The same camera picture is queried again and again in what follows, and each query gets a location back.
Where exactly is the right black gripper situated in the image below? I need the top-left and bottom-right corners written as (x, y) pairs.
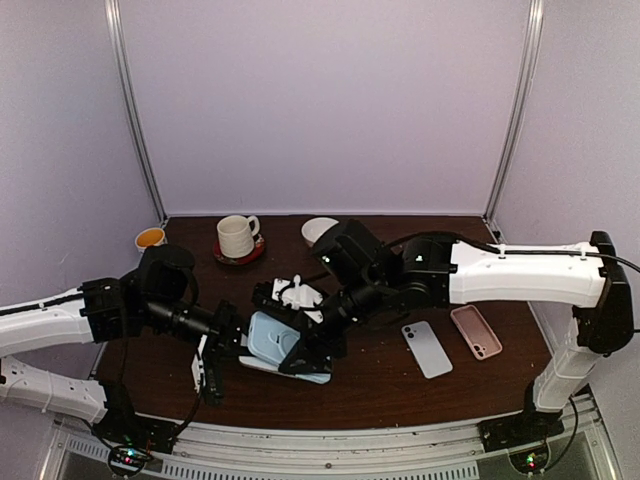
top-left (277, 274), bottom-right (389, 376)

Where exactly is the silver phone from case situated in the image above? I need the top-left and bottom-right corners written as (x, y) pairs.
top-left (238, 352), bottom-right (332, 386)

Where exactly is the white phone from blue case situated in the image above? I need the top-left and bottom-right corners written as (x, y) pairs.
top-left (401, 321), bottom-right (453, 380)

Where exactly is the pink phone case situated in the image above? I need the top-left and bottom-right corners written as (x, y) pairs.
top-left (450, 305), bottom-right (503, 361)

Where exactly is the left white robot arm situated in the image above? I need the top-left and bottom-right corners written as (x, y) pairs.
top-left (1, 245), bottom-right (243, 444)

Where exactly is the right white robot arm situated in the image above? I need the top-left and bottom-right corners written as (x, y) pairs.
top-left (279, 220), bottom-right (634, 442)

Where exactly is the cream ribbed mug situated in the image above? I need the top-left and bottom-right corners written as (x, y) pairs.
top-left (216, 215), bottom-right (261, 259)

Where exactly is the red patterned coaster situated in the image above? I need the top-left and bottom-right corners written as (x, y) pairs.
top-left (212, 234), bottom-right (266, 266)

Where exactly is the white mug orange inside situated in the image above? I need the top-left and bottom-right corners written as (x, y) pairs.
top-left (134, 227), bottom-right (167, 253)

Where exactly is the white ceramic bowl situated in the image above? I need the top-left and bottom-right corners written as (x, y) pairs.
top-left (301, 217), bottom-right (339, 248)

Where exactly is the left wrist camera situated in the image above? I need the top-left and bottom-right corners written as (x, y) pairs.
top-left (191, 335), bottom-right (224, 406)

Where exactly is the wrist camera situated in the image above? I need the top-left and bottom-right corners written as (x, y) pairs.
top-left (191, 335), bottom-right (224, 406)
top-left (251, 275), bottom-right (324, 324)

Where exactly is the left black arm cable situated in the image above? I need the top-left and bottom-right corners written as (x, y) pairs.
top-left (117, 339), bottom-right (211, 446)

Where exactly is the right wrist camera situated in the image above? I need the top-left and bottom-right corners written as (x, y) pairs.
top-left (251, 275), bottom-right (324, 324)

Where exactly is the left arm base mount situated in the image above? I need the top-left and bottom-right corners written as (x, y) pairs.
top-left (90, 403), bottom-right (178, 478)

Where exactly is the front aluminium rail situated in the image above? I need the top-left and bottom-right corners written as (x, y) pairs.
top-left (39, 407), bottom-right (616, 480)

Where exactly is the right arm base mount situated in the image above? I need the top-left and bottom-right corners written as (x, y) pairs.
top-left (478, 406), bottom-right (564, 475)

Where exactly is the left aluminium frame post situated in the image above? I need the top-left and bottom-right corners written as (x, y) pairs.
top-left (104, 0), bottom-right (168, 226)

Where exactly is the aluminium frame post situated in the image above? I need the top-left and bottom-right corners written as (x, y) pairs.
top-left (483, 0), bottom-right (545, 225)
top-left (104, 0), bottom-right (168, 226)

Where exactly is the right aluminium frame post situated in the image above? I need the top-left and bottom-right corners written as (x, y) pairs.
top-left (483, 0), bottom-right (545, 225)

